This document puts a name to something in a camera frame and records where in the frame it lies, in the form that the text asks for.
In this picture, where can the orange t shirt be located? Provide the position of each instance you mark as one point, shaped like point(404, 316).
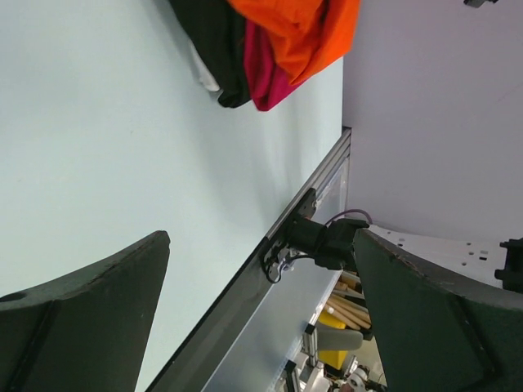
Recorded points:
point(306, 36)

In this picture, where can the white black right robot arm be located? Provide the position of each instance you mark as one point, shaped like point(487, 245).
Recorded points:
point(464, 268)

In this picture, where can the wooden sticks bundle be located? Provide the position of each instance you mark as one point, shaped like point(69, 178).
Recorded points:
point(347, 303)

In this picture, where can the aluminium front frame rail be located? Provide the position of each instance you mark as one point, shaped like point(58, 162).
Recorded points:
point(248, 334)

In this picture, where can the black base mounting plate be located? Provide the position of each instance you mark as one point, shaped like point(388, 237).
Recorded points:
point(276, 245)

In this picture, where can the magenta folded t shirt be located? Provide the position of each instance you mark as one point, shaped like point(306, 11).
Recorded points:
point(268, 83)

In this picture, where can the yellow box under table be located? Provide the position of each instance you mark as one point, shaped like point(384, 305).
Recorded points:
point(329, 341)

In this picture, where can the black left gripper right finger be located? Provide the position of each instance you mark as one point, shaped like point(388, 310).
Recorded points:
point(437, 330)

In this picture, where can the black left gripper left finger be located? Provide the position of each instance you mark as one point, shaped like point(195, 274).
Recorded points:
point(86, 330)

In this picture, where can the black t shirt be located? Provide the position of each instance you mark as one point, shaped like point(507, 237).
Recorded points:
point(217, 32)

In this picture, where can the white t shirt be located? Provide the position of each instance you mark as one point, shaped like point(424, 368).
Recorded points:
point(205, 76)

